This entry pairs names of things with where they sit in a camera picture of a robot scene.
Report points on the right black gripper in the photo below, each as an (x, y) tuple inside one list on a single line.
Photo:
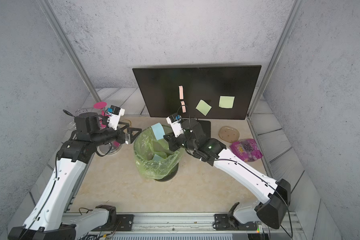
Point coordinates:
[(172, 140)]

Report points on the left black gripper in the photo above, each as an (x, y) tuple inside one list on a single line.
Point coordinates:
[(121, 139)]

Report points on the blue sticky note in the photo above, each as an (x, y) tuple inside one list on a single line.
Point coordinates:
[(158, 158), (158, 131)]

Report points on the green sticky note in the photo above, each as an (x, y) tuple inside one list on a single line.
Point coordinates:
[(203, 107), (226, 102)]

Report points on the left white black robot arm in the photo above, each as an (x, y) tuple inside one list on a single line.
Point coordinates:
[(45, 222)]

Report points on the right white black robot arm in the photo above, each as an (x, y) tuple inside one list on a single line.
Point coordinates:
[(273, 196)]

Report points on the black monitor stand base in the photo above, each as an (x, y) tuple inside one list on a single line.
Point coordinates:
[(206, 126)]

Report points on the black computer monitor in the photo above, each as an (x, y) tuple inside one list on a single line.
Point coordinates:
[(160, 89)]

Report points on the green bag lined trash bin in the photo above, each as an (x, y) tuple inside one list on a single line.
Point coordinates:
[(146, 146)]

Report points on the brown oval soap dish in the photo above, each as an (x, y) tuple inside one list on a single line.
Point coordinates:
[(229, 134)]

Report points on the purple snack packet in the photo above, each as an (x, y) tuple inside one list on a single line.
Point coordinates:
[(246, 150)]

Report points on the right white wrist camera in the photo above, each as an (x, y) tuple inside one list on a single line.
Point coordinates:
[(175, 121)]

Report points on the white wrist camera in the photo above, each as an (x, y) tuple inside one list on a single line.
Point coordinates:
[(175, 121), (114, 114)]

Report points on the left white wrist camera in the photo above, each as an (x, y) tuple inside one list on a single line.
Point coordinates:
[(114, 114)]

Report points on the left aluminium corner post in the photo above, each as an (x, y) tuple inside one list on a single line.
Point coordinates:
[(64, 40)]

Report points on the aluminium corner post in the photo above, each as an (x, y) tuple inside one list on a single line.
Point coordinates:
[(64, 40), (291, 20)]

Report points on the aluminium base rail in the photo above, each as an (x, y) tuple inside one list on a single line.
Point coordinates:
[(196, 226)]

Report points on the right aluminium corner post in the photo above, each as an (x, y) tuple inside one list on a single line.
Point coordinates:
[(291, 20)]

